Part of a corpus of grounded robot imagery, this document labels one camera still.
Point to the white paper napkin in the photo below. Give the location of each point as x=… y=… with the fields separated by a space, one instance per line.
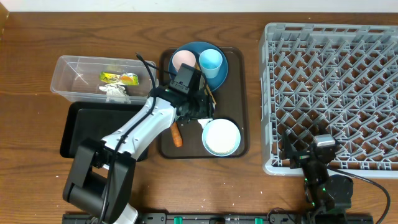
x=203 y=122

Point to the wooden chopstick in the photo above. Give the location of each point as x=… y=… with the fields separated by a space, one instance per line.
x=204 y=84

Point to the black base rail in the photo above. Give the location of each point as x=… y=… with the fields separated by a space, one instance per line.
x=162 y=218

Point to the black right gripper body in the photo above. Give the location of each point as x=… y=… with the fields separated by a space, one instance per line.
x=300 y=158

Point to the yellow orange snack wrapper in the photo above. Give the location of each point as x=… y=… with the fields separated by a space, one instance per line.
x=129 y=79

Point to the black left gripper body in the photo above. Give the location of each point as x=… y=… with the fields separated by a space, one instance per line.
x=201 y=107

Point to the crumpled white paper in bin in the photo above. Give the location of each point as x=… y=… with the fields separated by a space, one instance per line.
x=115 y=93

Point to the light blue bowl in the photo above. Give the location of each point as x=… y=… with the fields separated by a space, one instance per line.
x=220 y=137

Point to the light blue plastic cup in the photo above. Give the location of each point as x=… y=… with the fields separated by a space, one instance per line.
x=210 y=62

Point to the clear plastic bin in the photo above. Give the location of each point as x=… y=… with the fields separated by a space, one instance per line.
x=77 y=78

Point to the pink plastic cup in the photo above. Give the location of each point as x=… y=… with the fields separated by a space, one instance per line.
x=183 y=56

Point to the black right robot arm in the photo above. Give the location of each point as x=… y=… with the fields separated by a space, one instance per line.
x=330 y=195

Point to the orange carrot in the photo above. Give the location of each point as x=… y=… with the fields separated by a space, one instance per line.
x=176 y=136

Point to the brown plastic serving tray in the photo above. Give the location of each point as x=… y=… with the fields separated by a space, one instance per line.
x=231 y=104

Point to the black plastic bin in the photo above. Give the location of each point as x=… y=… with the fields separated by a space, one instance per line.
x=94 y=121

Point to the grey dishwasher rack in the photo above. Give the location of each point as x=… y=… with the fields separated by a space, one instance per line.
x=340 y=76

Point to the dark blue plate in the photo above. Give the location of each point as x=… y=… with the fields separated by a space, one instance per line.
x=197 y=48

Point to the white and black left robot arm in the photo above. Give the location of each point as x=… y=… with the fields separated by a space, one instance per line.
x=102 y=172

